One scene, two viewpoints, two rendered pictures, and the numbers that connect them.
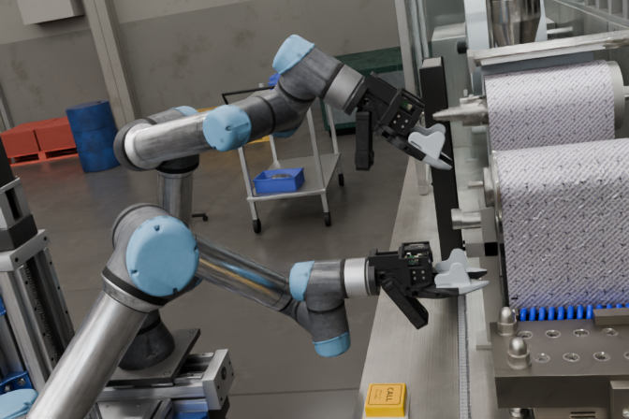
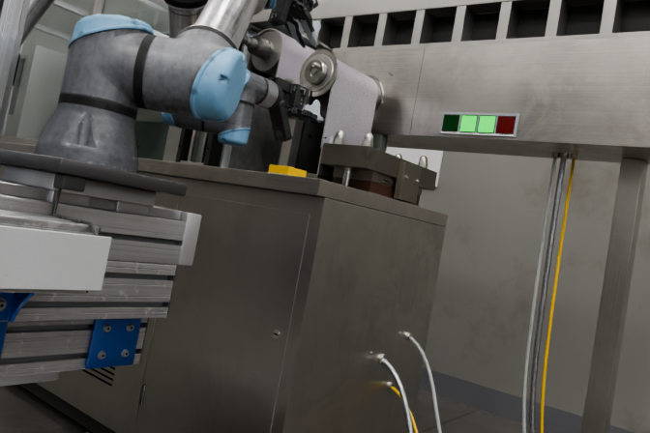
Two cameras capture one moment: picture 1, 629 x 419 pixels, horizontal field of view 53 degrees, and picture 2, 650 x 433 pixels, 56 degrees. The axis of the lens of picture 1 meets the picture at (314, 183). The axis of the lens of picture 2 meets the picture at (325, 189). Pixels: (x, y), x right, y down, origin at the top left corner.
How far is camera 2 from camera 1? 1.60 m
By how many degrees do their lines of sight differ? 69
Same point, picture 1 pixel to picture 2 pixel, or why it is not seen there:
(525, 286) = (331, 131)
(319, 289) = (254, 85)
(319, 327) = (244, 116)
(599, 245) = (358, 119)
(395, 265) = (288, 89)
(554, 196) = (351, 83)
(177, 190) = not seen: outside the picture
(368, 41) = not seen: outside the picture
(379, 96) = not seen: outside the picture
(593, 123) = not seen: hidden behind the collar
